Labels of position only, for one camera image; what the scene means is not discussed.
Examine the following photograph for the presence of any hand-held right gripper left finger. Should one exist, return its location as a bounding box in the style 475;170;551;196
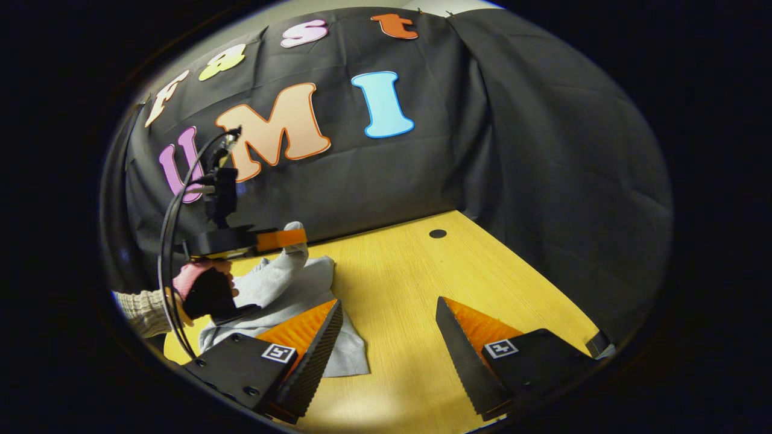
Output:
182;299;344;425

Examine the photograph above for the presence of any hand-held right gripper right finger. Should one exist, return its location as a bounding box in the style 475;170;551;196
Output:
435;296;599;422

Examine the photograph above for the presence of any grey zip-neck sweatshirt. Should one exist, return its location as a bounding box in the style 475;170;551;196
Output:
199;221;370;379

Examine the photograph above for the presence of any black backdrop cloth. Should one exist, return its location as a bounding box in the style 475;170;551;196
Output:
100;7;673;344

